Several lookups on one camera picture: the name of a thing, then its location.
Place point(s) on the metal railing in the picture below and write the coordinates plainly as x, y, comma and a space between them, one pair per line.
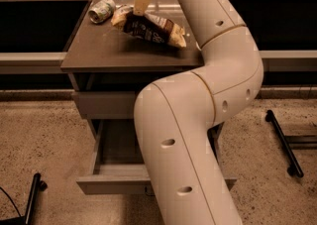
31, 41

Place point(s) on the open lower grey drawer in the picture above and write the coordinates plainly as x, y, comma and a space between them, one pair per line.
117, 163

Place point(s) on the black stand leg right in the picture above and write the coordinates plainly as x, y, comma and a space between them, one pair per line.
289, 143

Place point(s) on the black stand leg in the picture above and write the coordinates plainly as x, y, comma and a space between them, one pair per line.
289, 143
26, 219

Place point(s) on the closed upper grey drawer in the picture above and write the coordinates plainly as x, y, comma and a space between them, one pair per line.
105, 104

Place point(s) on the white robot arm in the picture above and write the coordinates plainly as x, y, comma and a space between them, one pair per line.
173, 115

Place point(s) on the black stand leg left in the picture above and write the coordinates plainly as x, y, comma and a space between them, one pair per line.
26, 219

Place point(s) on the brown chip bag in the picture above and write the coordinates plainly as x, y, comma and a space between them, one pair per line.
149, 27

